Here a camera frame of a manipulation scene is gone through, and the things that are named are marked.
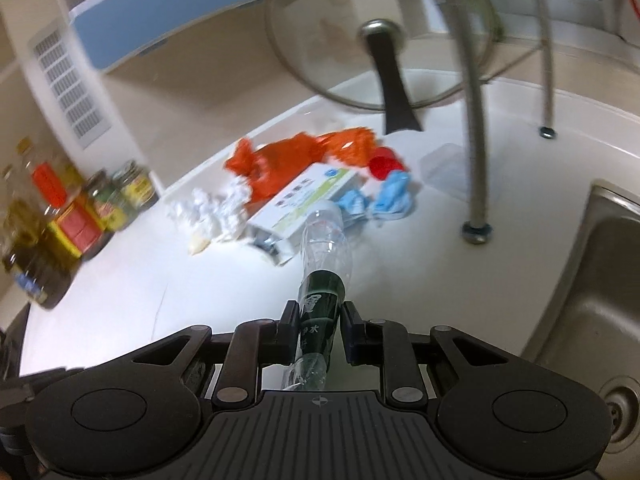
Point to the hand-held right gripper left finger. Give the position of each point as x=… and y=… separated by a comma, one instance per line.
x=289, y=332

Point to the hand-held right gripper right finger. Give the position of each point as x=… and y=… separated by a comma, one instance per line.
x=351, y=335

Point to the clear plastic bottle green label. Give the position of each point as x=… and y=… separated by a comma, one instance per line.
x=322, y=285

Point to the cream plastic spoon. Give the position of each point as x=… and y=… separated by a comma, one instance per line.
x=198, y=245

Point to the blue disposable glove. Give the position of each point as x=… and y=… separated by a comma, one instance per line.
x=395, y=192
x=352, y=205

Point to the white tissue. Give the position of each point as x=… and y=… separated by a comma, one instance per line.
x=210, y=212

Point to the white medicine box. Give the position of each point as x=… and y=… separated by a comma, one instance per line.
x=310, y=190

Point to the orange plastic bag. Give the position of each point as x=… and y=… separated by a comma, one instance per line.
x=280, y=160

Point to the clear plastic box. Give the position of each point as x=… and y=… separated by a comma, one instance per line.
x=442, y=167

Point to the black gas stove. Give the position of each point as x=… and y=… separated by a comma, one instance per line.
x=10, y=340

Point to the dark oil bottle blue label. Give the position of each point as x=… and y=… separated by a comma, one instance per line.
x=35, y=270

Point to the small red plastic cup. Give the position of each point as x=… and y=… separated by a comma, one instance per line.
x=385, y=162

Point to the orange vegetable piece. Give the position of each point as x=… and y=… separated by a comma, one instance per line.
x=357, y=147

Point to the glass jar yellow label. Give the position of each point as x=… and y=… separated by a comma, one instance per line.
x=137, y=190

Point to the steel dish rack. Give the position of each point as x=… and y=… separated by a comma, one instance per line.
x=475, y=160

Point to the green label jars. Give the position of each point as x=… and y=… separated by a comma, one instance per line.
x=110, y=207

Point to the stainless steel sink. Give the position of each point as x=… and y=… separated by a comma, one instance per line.
x=600, y=285

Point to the white wall vent grille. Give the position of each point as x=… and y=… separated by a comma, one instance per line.
x=70, y=90

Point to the blue wall cabinet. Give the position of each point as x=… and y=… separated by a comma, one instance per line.
x=150, y=20

